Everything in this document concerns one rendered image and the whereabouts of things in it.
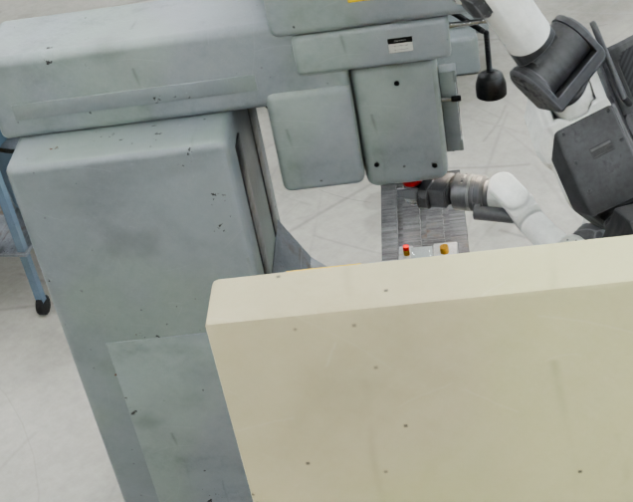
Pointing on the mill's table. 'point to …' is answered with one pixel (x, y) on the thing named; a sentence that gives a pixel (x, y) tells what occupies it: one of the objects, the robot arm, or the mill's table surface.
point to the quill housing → (400, 122)
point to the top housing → (348, 13)
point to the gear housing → (371, 46)
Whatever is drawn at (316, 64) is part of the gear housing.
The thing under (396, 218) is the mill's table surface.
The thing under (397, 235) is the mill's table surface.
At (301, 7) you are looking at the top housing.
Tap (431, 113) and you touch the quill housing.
